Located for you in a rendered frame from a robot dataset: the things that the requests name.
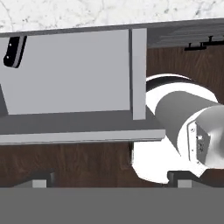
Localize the black cupboard handle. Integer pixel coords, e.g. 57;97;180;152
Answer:
200;35;224;47
184;42;207;53

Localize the grey open drawer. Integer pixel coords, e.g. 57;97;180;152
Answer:
0;27;166;146

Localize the white and grey rounded cylinder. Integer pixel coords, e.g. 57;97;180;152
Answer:
129;73;224;186

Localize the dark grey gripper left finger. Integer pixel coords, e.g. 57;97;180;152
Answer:
0;170;56;188

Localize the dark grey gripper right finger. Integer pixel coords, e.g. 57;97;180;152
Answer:
167;170;224;188

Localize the dark grey cupboard front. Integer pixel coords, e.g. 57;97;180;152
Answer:
145;17;224;49

